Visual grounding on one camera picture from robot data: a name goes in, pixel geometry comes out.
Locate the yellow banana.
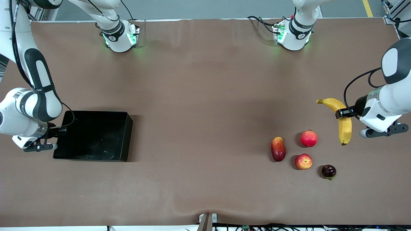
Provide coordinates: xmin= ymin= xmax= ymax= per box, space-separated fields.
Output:
xmin=316 ymin=98 xmax=353 ymax=146

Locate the black plastic box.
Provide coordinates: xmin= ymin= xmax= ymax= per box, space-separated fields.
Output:
xmin=53 ymin=111 xmax=133 ymax=162

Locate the red yellow apple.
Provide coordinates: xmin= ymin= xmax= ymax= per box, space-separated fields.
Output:
xmin=295 ymin=153 xmax=313 ymax=170

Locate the round red pomegranate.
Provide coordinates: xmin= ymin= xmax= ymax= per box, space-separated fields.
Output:
xmin=300 ymin=130 xmax=318 ymax=148

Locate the dark purple mangosteen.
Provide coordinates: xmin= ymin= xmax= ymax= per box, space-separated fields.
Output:
xmin=322 ymin=165 xmax=337 ymax=180

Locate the red mango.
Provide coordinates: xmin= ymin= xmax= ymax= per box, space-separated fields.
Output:
xmin=271 ymin=137 xmax=286 ymax=162

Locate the yellow floor tape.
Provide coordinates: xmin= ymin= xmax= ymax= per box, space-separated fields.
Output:
xmin=362 ymin=0 xmax=373 ymax=18

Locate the brown table cover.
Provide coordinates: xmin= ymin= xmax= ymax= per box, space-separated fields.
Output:
xmin=0 ymin=18 xmax=411 ymax=227

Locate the metal table clamp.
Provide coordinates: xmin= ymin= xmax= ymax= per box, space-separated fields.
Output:
xmin=197 ymin=213 xmax=218 ymax=231

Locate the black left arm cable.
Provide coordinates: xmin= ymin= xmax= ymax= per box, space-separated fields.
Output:
xmin=344 ymin=67 xmax=384 ymax=121

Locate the aluminium frame post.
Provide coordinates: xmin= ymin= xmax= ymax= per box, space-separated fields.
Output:
xmin=29 ymin=5 xmax=59 ymax=22
xmin=381 ymin=0 xmax=411 ymax=36

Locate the black base cable bundle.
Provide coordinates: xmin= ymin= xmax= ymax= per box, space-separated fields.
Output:
xmin=247 ymin=15 xmax=280 ymax=34

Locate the thin black base cable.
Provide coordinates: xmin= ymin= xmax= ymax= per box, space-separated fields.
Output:
xmin=120 ymin=0 xmax=135 ymax=21

